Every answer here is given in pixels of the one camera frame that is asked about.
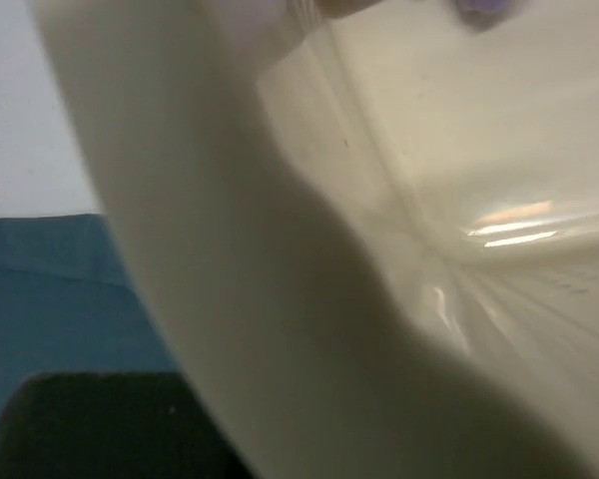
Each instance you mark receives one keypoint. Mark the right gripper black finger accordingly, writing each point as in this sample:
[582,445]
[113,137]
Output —
[112,425]

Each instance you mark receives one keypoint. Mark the blue-grey t-shirt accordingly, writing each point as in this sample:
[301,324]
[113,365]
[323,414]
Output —
[66,303]

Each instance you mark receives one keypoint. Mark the cream laundry basket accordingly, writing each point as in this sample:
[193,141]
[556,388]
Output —
[369,236]

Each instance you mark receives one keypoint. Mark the purple t-shirt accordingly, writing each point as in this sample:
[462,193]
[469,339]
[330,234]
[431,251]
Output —
[482,15]

